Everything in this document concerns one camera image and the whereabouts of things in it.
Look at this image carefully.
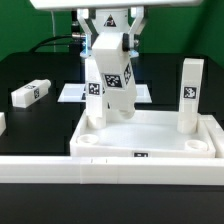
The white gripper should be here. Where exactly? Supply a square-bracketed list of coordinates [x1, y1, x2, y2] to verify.
[30, 0, 203, 52]

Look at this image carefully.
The white fence front bar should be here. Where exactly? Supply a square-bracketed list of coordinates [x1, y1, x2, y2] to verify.
[0, 156, 224, 186]

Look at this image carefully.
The white fence left bar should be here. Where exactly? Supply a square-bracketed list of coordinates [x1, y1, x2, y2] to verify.
[0, 112, 6, 136]

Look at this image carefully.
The white fence right bar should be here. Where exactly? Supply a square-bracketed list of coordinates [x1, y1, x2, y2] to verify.
[202, 115, 224, 159]

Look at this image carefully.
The white fence bar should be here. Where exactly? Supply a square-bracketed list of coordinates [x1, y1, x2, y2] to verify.
[202, 115, 224, 159]
[0, 112, 6, 136]
[0, 156, 224, 186]

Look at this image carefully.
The thin white cable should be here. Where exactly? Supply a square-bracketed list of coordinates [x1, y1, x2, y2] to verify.
[49, 10, 57, 38]

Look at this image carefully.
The white desk tabletop tray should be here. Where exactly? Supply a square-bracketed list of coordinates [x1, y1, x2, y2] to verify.
[70, 110, 216, 158]

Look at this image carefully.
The black cable with connector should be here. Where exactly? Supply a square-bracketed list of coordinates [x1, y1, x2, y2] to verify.
[28, 9, 88, 54]

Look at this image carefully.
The white fiducial marker sheet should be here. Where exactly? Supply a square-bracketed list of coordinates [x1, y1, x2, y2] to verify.
[58, 83, 152, 103]

